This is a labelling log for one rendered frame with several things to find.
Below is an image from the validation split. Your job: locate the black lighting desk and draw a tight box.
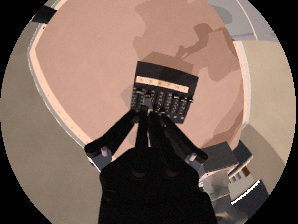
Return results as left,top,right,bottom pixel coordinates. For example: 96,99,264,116
130,61,199,124

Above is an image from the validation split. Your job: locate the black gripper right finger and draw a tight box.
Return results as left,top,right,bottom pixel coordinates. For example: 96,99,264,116
147,98,208,177

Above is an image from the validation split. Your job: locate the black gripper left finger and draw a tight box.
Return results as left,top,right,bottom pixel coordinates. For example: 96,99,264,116
84,97,149,177

